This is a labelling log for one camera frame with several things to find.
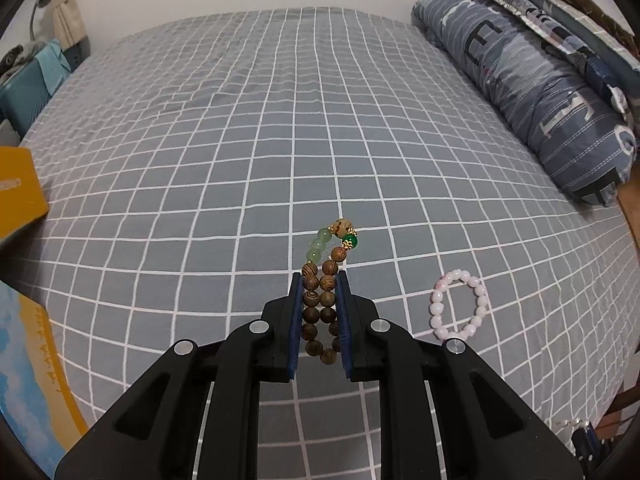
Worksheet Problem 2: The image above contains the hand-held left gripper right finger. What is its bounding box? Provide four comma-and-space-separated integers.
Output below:
336, 270, 586, 480

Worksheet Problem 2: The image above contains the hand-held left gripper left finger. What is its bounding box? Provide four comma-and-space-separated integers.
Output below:
54, 271, 303, 480

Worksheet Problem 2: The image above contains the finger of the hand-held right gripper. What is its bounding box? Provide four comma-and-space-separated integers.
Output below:
569, 426, 600, 477

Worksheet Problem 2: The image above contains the brown wooden bead bracelet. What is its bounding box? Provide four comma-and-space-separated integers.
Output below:
298, 217, 361, 364

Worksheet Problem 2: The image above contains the blue and yellow cardboard box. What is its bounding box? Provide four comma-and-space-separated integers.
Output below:
0, 146, 91, 479

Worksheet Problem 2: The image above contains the grey checked bed sheet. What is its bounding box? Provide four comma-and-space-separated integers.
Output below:
19, 6, 637, 480

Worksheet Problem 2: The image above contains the wooden headboard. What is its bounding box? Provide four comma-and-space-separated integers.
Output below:
616, 155, 640, 257

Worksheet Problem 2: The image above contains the folded blue grey quilt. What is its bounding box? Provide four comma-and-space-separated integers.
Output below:
411, 0, 639, 209

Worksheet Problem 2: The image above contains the teal suitcase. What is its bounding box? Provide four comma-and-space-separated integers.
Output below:
0, 42, 72, 137

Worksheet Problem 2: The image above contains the beige curtain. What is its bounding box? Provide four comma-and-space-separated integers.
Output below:
52, 0, 92, 74

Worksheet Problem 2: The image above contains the dark clutter pile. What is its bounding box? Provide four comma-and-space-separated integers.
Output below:
0, 42, 42, 82

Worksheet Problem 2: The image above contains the pale pink bead bracelet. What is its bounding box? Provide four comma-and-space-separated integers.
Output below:
428, 268, 489, 342

